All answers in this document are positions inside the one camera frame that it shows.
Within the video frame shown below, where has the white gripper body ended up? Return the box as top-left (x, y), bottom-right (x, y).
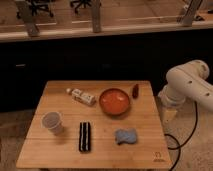
top-left (158, 85), bottom-right (186, 108)

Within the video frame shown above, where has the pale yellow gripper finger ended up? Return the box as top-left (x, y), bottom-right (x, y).
top-left (163, 107), bottom-right (177, 123)

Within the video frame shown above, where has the dark red pepper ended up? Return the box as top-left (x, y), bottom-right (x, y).
top-left (132, 84), bottom-right (139, 99)

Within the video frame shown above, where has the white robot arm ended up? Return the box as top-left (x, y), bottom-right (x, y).
top-left (158, 60), bottom-right (213, 123)

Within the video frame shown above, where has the blue sponge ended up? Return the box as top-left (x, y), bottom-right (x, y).
top-left (115, 129), bottom-right (137, 145)

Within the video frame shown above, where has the orange bowl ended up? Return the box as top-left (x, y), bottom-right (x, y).
top-left (99, 88), bottom-right (130, 116)

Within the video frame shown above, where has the white tube bottle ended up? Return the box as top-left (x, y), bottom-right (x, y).
top-left (66, 88), bottom-right (96, 106)

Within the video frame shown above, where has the black white striped block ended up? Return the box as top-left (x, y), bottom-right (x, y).
top-left (79, 122), bottom-right (91, 152)

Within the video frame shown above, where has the clear plastic cup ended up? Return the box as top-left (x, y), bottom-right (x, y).
top-left (41, 112), bottom-right (63, 135)

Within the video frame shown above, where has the black office chair middle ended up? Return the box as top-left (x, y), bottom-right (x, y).
top-left (69, 0), bottom-right (91, 14)

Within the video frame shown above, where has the black office chair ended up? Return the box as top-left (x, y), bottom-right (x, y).
top-left (15, 0), bottom-right (54, 17)
top-left (69, 0), bottom-right (91, 14)

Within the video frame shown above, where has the black office chair left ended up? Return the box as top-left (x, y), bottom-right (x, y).
top-left (15, 0), bottom-right (54, 17)

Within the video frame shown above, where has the black cable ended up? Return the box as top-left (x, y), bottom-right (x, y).
top-left (164, 101), bottom-right (199, 171)

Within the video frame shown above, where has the grey metal post right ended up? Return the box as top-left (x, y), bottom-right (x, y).
top-left (181, 0), bottom-right (203, 27)

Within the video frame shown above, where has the grey metal post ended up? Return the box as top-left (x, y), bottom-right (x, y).
top-left (91, 0), bottom-right (101, 33)
top-left (15, 0), bottom-right (39, 37)
top-left (181, 0), bottom-right (203, 27)

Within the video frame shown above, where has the grey metal post middle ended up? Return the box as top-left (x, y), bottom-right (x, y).
top-left (91, 0), bottom-right (101, 33)

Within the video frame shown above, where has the grey metal post left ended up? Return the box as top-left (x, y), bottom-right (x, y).
top-left (15, 0), bottom-right (39, 37)

